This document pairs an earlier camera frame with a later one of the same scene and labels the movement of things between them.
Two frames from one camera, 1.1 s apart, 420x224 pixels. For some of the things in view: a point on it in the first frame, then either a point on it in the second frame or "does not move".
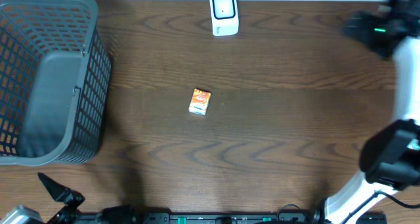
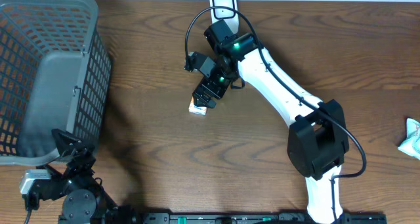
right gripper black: (375, 17) to (216, 91)
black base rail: (143, 215) does not move
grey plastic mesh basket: (55, 73) does not move
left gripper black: (71, 201) to (84, 164)
